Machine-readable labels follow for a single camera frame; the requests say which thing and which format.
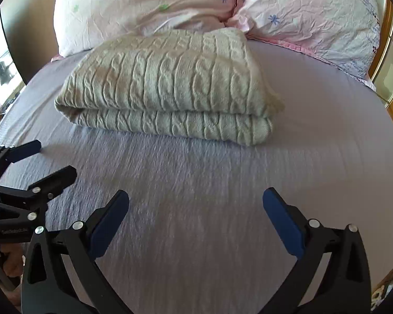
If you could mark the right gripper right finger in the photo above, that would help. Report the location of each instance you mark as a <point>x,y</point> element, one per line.
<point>331,274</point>

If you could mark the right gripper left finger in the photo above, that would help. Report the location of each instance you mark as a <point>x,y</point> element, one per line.
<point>46,284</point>

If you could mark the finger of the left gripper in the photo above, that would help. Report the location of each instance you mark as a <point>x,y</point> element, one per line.
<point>37,194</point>
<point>11,155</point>

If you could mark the cream cable-knit sweater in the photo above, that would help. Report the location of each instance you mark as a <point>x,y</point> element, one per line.
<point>179,83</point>

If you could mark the left hand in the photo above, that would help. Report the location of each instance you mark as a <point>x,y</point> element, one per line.
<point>14,264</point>

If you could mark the lavender bed sheet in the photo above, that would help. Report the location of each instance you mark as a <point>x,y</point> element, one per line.
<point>196,238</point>

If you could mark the white tree-print pillow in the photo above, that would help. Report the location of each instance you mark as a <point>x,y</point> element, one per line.
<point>81,25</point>

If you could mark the wooden headboard cabinet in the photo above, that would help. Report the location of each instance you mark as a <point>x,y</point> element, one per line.
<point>381,70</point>

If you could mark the pink flower-print pillow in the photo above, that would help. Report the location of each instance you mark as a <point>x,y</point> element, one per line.
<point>343,33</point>

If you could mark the large wall mirror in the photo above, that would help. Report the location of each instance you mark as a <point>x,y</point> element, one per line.
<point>11,82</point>

